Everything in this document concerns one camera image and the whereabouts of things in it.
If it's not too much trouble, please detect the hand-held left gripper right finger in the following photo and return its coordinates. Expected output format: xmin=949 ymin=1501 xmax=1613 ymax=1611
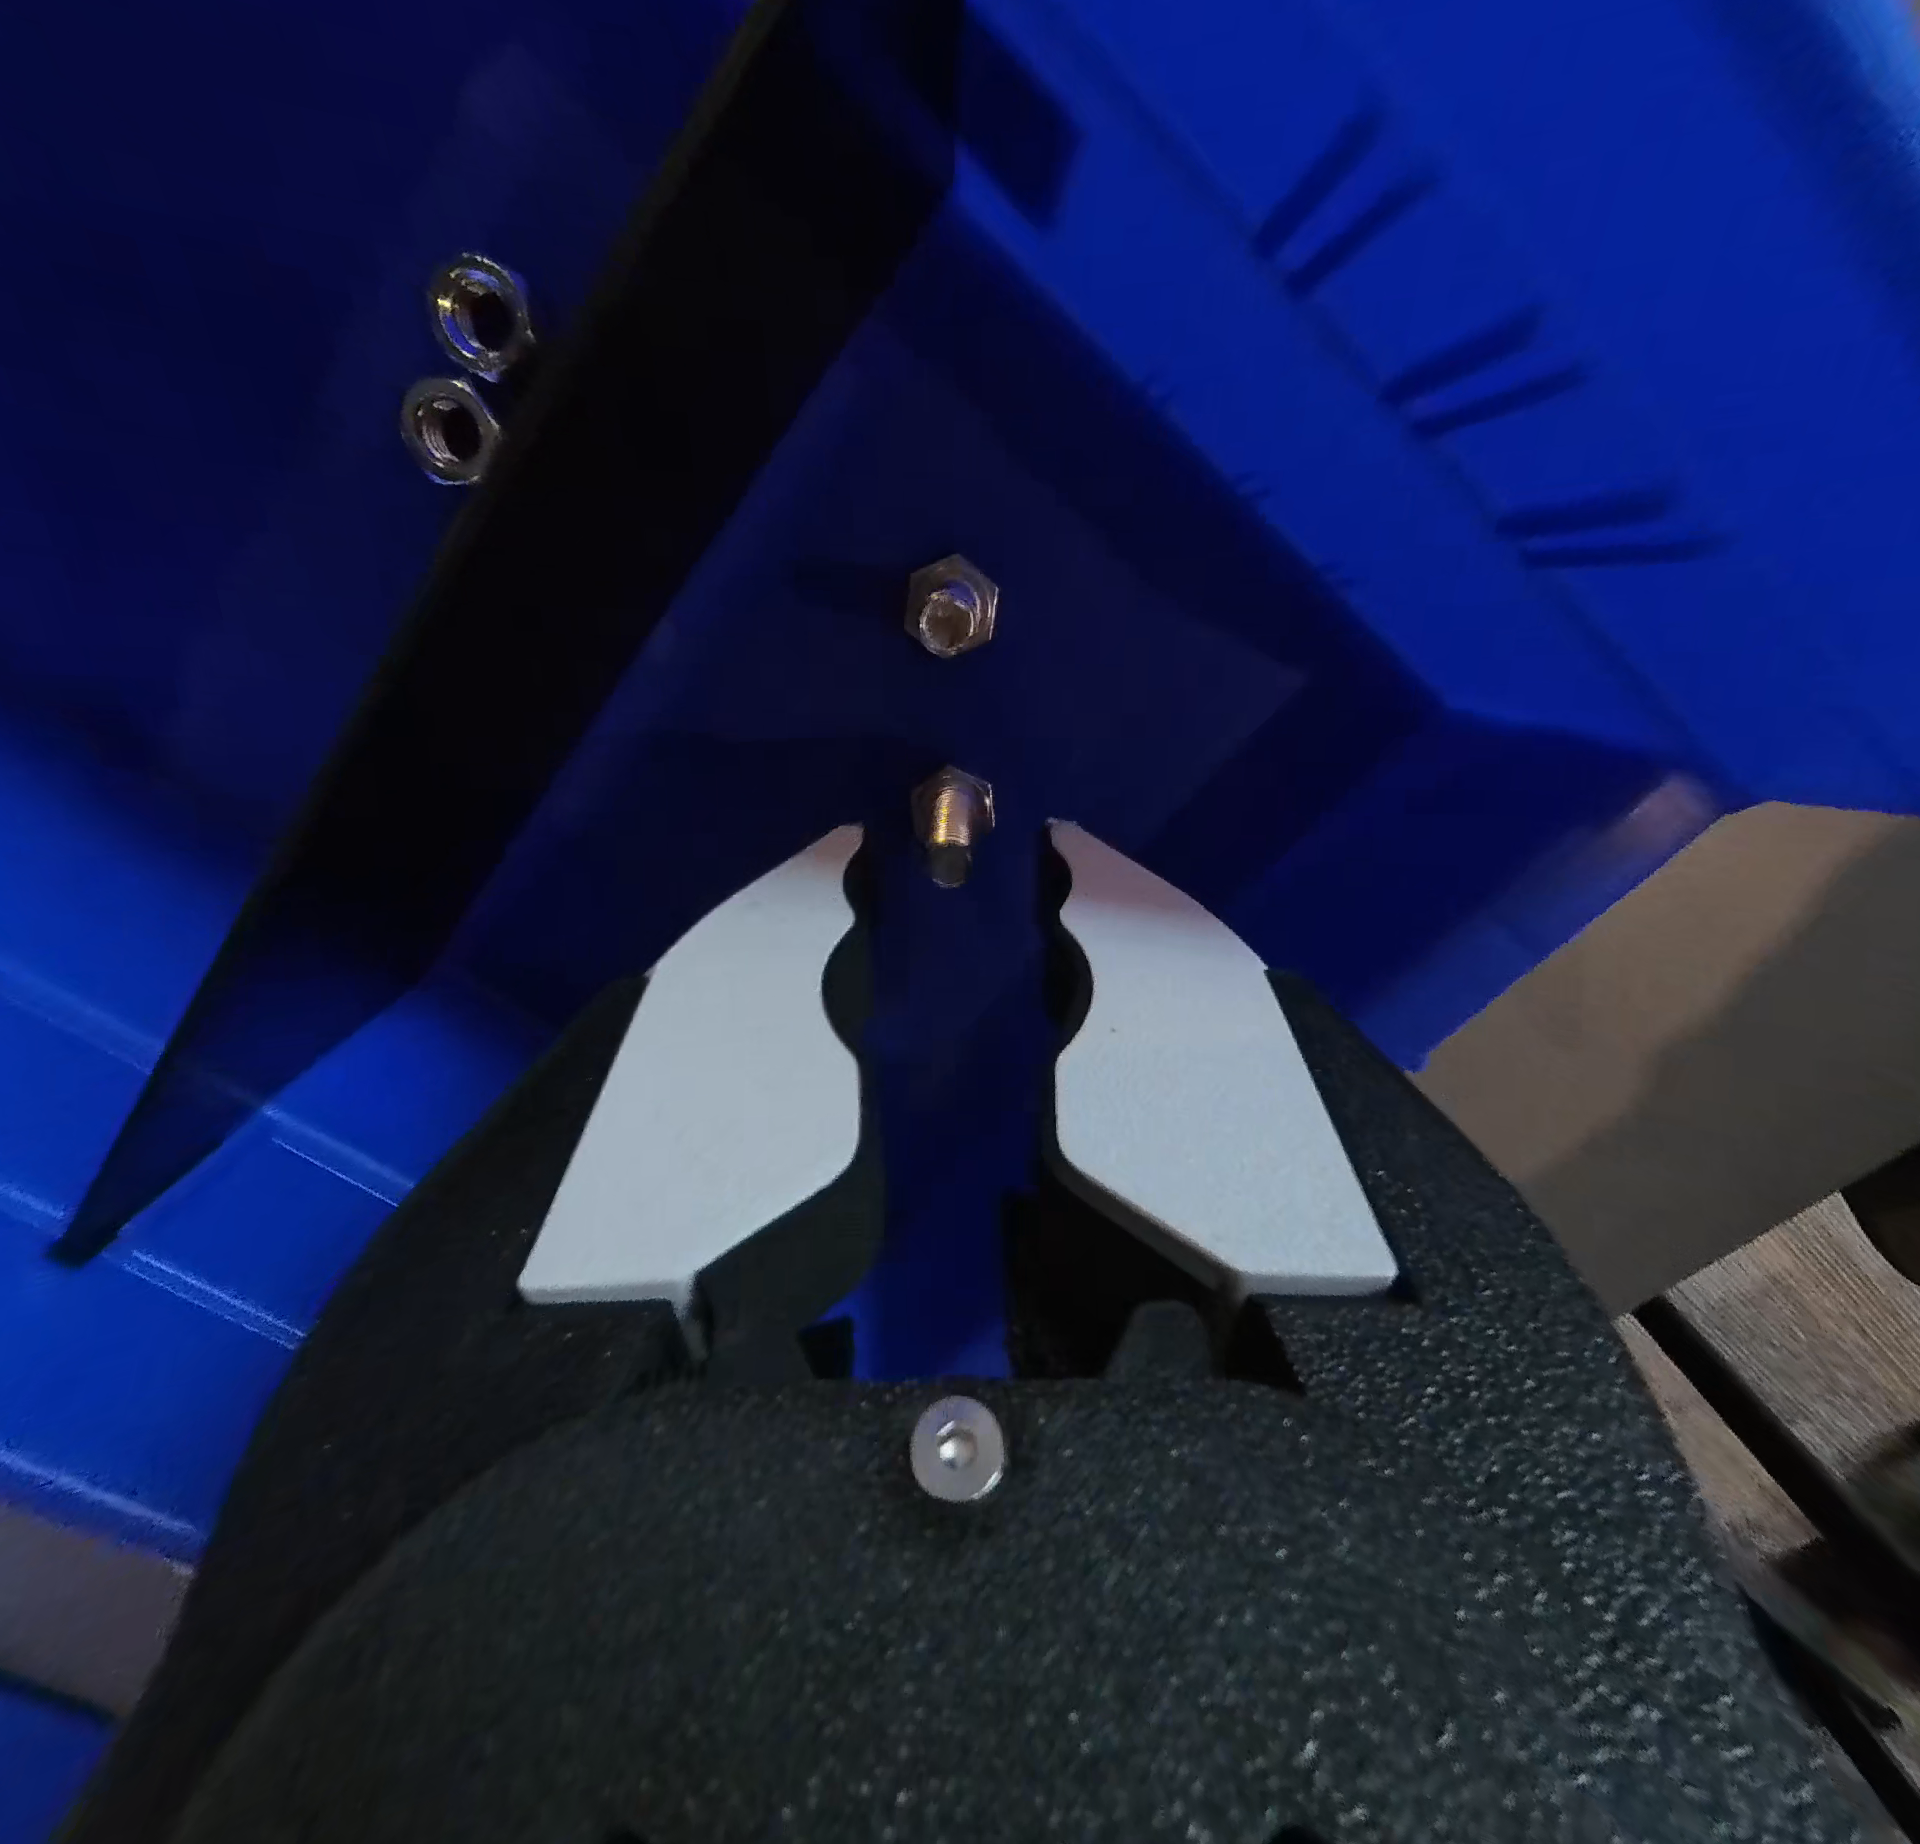
xmin=1041 ymin=819 xmax=1399 ymax=1305

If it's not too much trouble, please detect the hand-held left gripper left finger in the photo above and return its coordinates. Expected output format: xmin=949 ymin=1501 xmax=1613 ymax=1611
xmin=515 ymin=824 xmax=887 ymax=1358

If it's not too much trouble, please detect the silver hex bolt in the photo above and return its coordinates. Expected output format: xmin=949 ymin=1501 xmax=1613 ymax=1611
xmin=909 ymin=767 xmax=996 ymax=890
xmin=905 ymin=554 xmax=1002 ymax=662

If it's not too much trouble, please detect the silver hex nut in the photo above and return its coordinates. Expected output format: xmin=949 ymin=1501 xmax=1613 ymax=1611
xmin=426 ymin=255 xmax=537 ymax=377
xmin=399 ymin=377 xmax=503 ymax=489

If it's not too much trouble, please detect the blue plastic bin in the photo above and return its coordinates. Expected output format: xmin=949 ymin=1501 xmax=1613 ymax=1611
xmin=0 ymin=0 xmax=1920 ymax=1844

